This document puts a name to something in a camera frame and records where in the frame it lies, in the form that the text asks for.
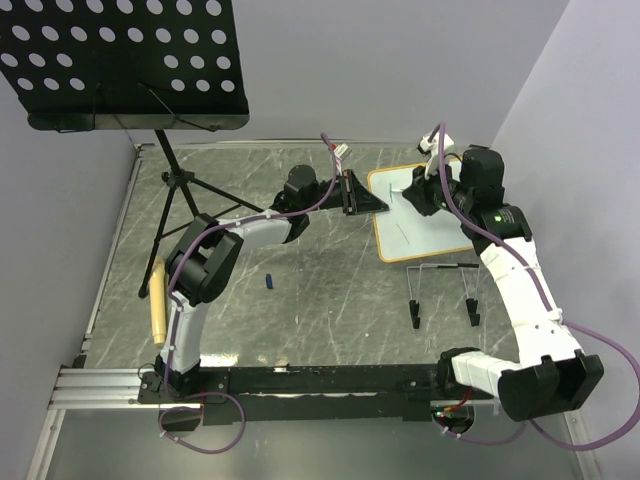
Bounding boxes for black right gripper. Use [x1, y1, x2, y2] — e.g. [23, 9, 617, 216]
[402, 157, 473, 217]

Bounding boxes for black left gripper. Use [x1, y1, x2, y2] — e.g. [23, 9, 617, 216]
[303, 170, 389, 217]

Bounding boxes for yellow framed small whiteboard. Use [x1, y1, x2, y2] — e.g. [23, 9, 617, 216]
[367, 164, 472, 263]

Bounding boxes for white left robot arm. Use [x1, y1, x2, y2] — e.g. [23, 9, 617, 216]
[154, 165, 389, 402]

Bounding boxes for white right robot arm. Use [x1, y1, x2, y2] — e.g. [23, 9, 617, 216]
[402, 145, 604, 422]

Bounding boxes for wooden rolling pin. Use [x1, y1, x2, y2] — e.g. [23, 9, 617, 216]
[148, 257, 167, 345]

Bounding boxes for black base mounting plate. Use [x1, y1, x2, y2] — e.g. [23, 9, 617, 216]
[138, 364, 468, 431]

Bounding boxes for black perforated music stand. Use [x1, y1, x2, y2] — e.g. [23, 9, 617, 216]
[0, 0, 291, 301]

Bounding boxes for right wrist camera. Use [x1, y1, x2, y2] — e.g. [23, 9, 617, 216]
[417, 123, 455, 178]

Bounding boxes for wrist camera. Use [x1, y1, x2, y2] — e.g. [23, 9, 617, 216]
[417, 123, 455, 178]
[330, 142, 351, 174]

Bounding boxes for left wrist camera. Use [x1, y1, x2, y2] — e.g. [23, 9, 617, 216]
[330, 142, 351, 174]

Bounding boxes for wire whiteboard easel stand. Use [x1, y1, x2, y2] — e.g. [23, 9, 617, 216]
[406, 262, 481, 330]

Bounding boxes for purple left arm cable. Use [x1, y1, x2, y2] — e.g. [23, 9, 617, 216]
[158, 132, 351, 455]

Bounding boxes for aluminium rail frame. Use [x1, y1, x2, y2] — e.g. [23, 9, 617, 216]
[49, 142, 603, 479]

